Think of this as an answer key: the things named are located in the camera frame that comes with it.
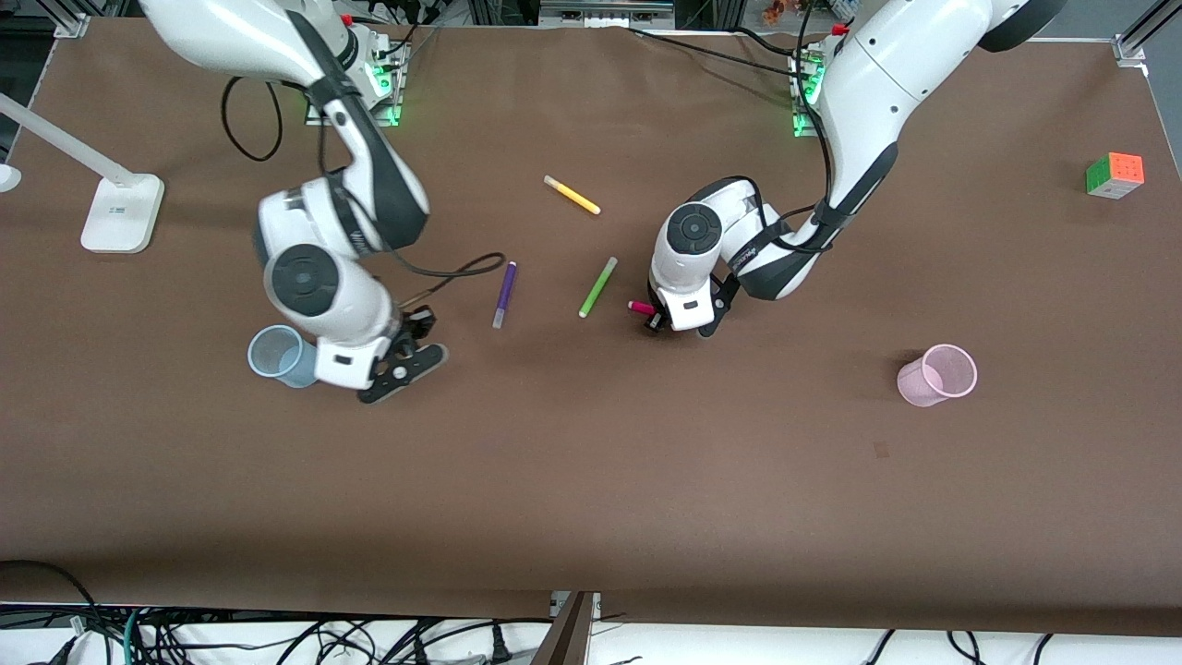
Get green marker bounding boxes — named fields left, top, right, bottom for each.
left=578, top=256, right=619, bottom=320

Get purple marker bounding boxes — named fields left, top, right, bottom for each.
left=491, top=260, right=518, bottom=331

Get blue mesh cup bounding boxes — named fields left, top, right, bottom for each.
left=247, top=324, right=320, bottom=390

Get yellow marker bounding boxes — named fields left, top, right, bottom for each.
left=543, top=175, right=602, bottom=216

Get brown table cover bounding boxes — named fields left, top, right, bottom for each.
left=0, top=17, right=1182, bottom=638

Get pink mesh cup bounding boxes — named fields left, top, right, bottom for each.
left=897, top=344, right=979, bottom=408

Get white desk lamp base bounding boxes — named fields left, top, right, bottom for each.
left=0, top=92, right=166, bottom=256

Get colourful puzzle cube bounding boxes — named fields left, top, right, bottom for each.
left=1085, top=151, right=1146, bottom=200

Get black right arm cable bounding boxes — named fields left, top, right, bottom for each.
left=220, top=76, right=507, bottom=306

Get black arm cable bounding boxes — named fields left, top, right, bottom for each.
left=220, top=76, right=507, bottom=306
left=776, top=0, right=864, bottom=256

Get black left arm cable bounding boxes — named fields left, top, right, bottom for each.
left=776, top=0, right=864, bottom=256

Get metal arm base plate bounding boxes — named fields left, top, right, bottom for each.
left=791, top=46, right=832, bottom=139
left=303, top=37, right=404, bottom=128

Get black cable on table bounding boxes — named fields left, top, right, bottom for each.
left=628, top=26, right=815, bottom=80

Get grey metal frame rail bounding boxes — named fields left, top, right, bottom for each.
left=538, top=0, right=677, bottom=30

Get brown table leg post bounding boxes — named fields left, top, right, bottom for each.
left=530, top=591, right=601, bottom=665

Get black floor cable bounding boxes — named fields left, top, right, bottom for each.
left=0, top=558, right=98, bottom=665

